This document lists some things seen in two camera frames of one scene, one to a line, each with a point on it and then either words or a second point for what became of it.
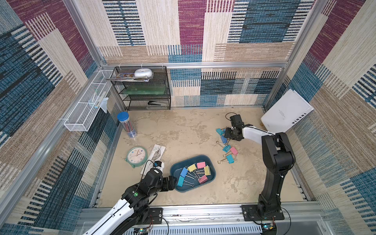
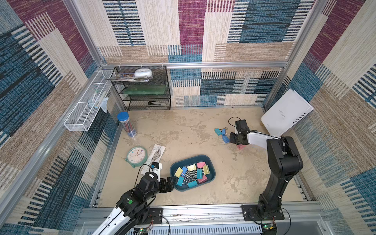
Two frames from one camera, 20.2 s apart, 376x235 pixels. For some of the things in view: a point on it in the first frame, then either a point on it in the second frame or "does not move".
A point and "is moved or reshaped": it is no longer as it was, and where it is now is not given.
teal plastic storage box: [193, 173] does not move
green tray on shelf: [145, 89] does not move
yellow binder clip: [192, 168] does not move
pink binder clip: [202, 179] does not move
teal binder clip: [226, 148] -> [199, 173]
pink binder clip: [200, 165] does not move
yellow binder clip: [207, 170] does not move
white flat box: [288, 109] does not move
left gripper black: [171, 185] does not move
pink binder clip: [233, 151] -> [241, 146]
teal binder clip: [229, 158] -> [192, 184]
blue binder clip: [184, 172] is moved or reshaped
